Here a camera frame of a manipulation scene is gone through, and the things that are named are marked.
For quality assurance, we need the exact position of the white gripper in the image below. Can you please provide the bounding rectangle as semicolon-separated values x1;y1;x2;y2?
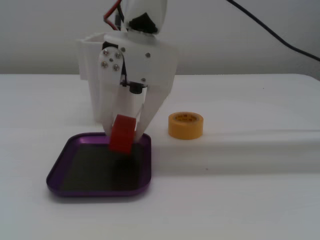
97;31;180;142

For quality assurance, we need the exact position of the red rectangular block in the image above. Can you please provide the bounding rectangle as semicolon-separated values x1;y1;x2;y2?
108;114;138;155

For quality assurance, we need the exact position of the white plastic holder cup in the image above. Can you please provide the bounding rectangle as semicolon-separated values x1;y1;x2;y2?
76;32;149;124

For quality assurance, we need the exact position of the yellow tape roll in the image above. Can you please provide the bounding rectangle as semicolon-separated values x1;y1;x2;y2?
167;111;205;140

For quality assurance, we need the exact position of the purple metal tray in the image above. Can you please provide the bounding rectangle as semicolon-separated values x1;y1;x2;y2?
46;132;153;198

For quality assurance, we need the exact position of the black pen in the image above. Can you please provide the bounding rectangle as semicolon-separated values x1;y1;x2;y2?
114;12;122;32

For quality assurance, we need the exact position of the red and black motor wire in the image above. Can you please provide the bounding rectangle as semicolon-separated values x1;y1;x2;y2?
103;0;125;31

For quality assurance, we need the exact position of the thick black cable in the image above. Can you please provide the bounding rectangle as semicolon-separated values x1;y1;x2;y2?
226;0;320;62

